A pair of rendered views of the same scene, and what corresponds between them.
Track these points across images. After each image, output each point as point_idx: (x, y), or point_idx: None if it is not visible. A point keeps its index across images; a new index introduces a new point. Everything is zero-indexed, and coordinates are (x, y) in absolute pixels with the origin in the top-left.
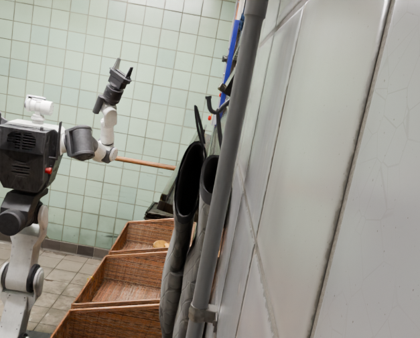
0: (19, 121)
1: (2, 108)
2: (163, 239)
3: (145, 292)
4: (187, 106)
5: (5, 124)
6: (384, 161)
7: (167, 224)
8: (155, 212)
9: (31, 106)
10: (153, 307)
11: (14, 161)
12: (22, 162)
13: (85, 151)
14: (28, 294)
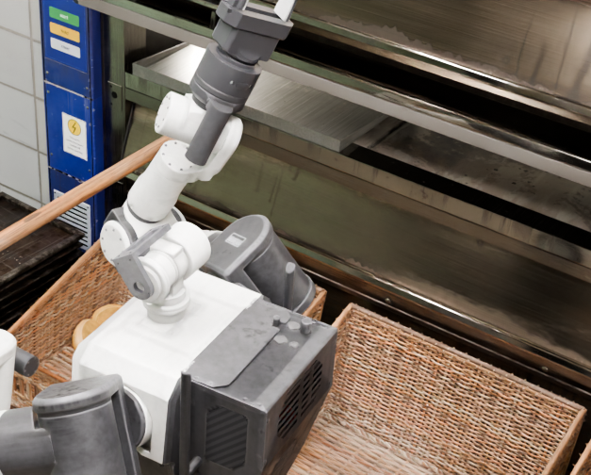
0: (158, 351)
1: None
2: (76, 318)
3: (307, 460)
4: None
5: (232, 393)
6: None
7: (79, 276)
8: None
9: (172, 280)
10: (580, 469)
11: (277, 463)
12: (290, 446)
13: (313, 290)
14: None
